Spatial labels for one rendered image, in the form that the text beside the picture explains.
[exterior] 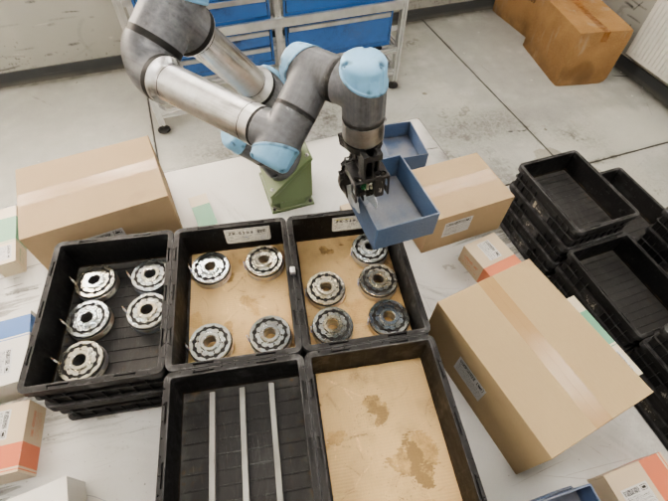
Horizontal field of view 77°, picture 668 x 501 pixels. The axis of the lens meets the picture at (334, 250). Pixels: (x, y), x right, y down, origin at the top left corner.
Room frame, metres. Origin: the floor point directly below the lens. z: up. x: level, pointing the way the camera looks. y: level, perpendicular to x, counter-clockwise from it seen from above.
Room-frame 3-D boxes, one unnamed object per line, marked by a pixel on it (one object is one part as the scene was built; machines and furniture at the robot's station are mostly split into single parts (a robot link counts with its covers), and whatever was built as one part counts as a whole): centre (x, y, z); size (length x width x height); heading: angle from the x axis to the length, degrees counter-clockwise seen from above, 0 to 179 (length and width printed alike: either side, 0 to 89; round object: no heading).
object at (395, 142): (1.30, -0.24, 0.74); 0.20 x 0.15 x 0.07; 15
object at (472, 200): (0.98, -0.38, 0.78); 0.30 x 0.22 x 0.16; 113
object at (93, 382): (0.48, 0.54, 0.92); 0.40 x 0.30 x 0.02; 11
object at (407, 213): (0.67, -0.12, 1.10); 0.20 x 0.15 x 0.07; 22
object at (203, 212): (0.88, 0.42, 0.73); 0.24 x 0.06 x 0.06; 27
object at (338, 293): (0.58, 0.02, 0.86); 0.10 x 0.10 x 0.01
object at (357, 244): (0.72, -0.10, 0.86); 0.10 x 0.10 x 0.01
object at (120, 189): (0.90, 0.74, 0.80); 0.40 x 0.30 x 0.20; 117
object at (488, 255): (0.76, -0.50, 0.74); 0.16 x 0.12 x 0.07; 29
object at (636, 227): (1.40, -1.36, 0.26); 0.40 x 0.30 x 0.23; 21
